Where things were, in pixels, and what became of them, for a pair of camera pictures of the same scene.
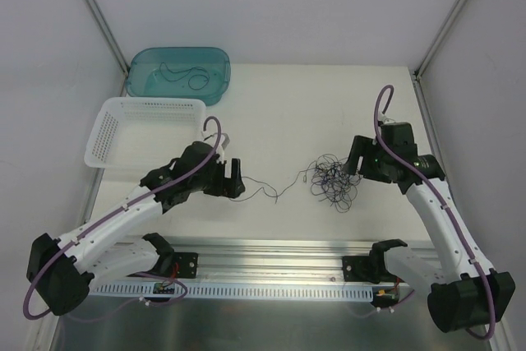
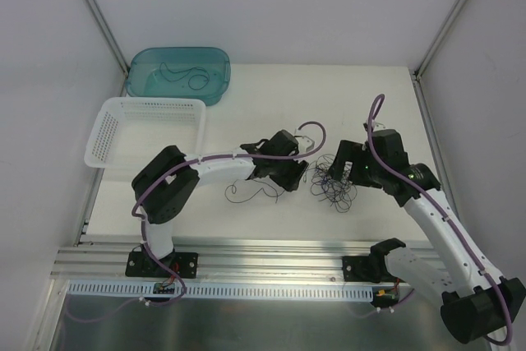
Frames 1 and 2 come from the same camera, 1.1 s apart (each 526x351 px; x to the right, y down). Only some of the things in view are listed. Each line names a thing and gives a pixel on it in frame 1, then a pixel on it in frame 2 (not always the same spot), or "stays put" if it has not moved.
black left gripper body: (224, 182) → (288, 173)
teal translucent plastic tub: (202, 72) stays put
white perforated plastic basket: (143, 132) stays put
